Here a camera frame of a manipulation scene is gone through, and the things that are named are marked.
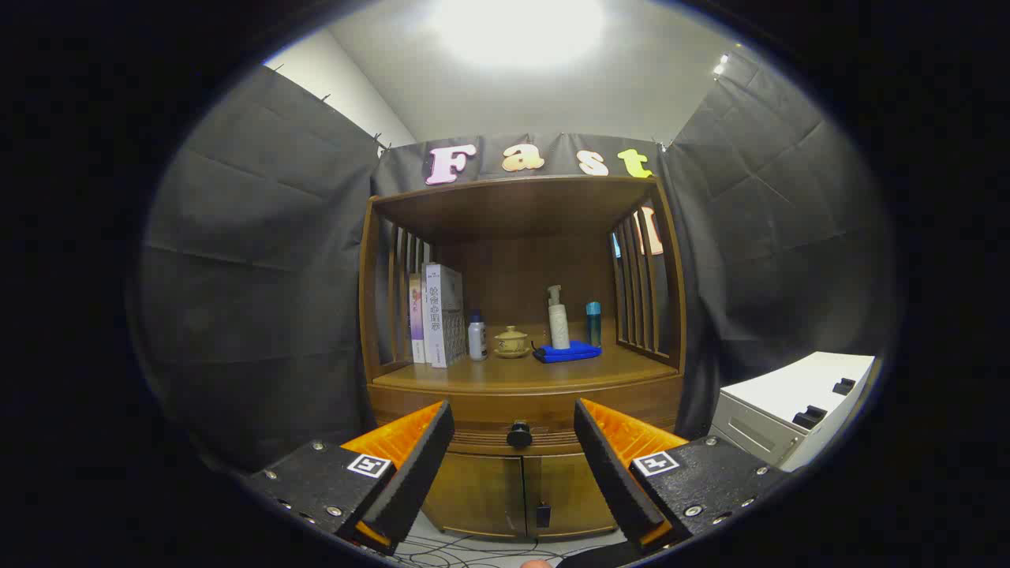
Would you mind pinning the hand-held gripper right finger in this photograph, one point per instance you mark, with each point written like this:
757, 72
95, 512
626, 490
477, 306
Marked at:
611, 473

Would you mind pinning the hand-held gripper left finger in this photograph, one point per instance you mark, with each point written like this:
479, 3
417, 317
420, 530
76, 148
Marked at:
418, 465

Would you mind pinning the wooden drawer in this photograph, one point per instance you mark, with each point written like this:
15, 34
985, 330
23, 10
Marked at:
489, 414

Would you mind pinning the wooden cabinet door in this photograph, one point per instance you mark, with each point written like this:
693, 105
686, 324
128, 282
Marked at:
473, 493
568, 489

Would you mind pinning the wooden countertop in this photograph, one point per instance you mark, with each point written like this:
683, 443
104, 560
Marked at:
505, 372

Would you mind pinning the white plastic drawer unit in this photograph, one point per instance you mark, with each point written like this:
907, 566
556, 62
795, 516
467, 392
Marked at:
789, 394

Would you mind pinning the wooden cabinet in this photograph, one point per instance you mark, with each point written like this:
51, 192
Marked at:
513, 268

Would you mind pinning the blue folded cloth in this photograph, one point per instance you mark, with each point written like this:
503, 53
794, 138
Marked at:
568, 353

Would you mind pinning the white bottle blue cap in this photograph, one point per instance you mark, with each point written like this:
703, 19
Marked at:
477, 339

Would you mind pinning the thin purple book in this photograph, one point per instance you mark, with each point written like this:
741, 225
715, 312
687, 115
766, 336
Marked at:
416, 319

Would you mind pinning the blue transparent bottle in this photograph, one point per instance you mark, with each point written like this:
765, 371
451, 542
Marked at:
593, 325

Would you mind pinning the thick white book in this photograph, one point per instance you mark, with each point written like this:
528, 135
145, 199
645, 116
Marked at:
442, 315

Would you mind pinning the yellow lidded tea cup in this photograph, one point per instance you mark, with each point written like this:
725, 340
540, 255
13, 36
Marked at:
511, 341

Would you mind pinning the white pump bottle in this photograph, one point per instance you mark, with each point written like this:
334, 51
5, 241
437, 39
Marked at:
559, 323

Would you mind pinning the ceiling light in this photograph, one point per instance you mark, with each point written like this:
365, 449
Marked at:
517, 31

